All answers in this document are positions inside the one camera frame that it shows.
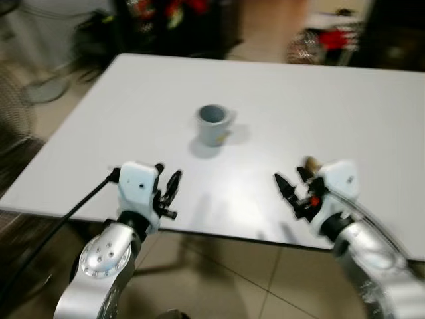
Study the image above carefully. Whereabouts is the grey round fan base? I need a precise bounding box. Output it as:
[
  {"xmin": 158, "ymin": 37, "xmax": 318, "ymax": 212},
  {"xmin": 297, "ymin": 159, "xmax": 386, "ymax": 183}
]
[{"xmin": 23, "ymin": 76, "xmax": 70, "ymax": 105}]

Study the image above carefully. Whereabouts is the black wire fan grille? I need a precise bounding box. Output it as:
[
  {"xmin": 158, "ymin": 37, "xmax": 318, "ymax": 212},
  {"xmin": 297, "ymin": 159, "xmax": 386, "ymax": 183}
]
[{"xmin": 0, "ymin": 66, "xmax": 35, "ymax": 157}]

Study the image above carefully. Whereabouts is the patterned woven bag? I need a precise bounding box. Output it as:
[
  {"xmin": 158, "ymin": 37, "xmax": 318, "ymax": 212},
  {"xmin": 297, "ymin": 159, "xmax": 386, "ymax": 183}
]
[{"xmin": 287, "ymin": 32, "xmax": 326, "ymax": 65}]

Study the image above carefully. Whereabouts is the black bag with yellow tag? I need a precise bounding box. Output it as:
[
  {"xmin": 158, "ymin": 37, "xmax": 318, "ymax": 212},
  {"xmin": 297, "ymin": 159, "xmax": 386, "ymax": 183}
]
[{"xmin": 73, "ymin": 12, "xmax": 133, "ymax": 64}]

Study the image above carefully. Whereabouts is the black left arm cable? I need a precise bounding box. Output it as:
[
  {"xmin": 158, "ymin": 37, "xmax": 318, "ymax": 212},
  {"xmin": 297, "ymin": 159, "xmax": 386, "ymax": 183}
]
[{"xmin": 0, "ymin": 167, "xmax": 122, "ymax": 303}]

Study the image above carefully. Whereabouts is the red fabric with yellow tag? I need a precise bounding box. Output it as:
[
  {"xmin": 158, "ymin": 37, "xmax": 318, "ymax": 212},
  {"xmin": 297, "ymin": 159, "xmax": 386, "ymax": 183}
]
[{"xmin": 129, "ymin": 0, "xmax": 210, "ymax": 29}]

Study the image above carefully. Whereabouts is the red cloth pile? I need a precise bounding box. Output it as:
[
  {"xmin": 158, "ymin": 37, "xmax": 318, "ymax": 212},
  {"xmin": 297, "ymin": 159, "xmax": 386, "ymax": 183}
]
[{"xmin": 321, "ymin": 28, "xmax": 349, "ymax": 51}]

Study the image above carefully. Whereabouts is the grey ceramic mug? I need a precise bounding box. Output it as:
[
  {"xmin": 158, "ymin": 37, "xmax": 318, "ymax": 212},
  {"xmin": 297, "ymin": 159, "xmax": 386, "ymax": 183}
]
[{"xmin": 197, "ymin": 104, "xmax": 237, "ymax": 148}]

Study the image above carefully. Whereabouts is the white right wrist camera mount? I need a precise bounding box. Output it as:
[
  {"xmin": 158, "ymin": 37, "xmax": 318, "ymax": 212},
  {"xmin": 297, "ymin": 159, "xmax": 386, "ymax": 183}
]
[{"xmin": 315, "ymin": 160, "xmax": 363, "ymax": 235}]

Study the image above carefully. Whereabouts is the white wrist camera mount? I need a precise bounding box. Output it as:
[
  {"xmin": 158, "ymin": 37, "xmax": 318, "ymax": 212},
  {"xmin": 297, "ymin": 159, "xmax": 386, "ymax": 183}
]
[
  {"xmin": 315, "ymin": 160, "xmax": 363, "ymax": 235},
  {"xmin": 118, "ymin": 161, "xmax": 161, "ymax": 233}
]

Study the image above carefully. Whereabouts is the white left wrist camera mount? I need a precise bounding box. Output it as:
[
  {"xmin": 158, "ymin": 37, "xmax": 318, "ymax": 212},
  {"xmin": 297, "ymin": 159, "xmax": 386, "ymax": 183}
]
[{"xmin": 118, "ymin": 161, "xmax": 161, "ymax": 233}]

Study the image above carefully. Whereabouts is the white shelf cart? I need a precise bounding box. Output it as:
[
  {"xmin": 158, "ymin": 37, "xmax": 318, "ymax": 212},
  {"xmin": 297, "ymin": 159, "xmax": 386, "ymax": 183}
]
[{"xmin": 304, "ymin": 8, "xmax": 365, "ymax": 66}]

